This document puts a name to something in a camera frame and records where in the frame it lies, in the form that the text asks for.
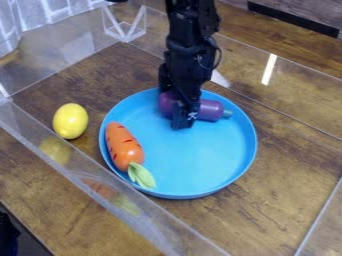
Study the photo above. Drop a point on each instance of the clear acrylic wall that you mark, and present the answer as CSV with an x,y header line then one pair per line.
x,y
260,74
82,211

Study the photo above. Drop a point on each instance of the orange toy carrot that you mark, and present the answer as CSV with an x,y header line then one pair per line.
x,y
128,154

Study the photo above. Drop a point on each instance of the clear acrylic back wall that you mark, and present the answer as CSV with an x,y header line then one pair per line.
x,y
260,74

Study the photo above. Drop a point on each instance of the purple toy eggplant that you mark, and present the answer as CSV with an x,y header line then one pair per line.
x,y
212,108

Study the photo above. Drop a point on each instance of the black bar on background table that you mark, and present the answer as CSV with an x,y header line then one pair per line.
x,y
295,20

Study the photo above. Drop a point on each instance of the blue round tray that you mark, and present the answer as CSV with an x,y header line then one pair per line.
x,y
193,161

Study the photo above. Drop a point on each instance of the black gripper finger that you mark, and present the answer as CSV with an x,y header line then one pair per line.
x,y
165,83
185,112

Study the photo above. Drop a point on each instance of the clear acrylic front wall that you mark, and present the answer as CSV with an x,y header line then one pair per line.
x,y
82,211

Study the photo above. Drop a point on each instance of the yellow toy lemon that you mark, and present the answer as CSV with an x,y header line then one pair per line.
x,y
70,121

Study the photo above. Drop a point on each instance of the clear acrylic corner bracket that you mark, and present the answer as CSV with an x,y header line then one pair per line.
x,y
122,30

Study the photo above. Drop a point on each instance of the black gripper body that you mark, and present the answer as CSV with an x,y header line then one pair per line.
x,y
192,47

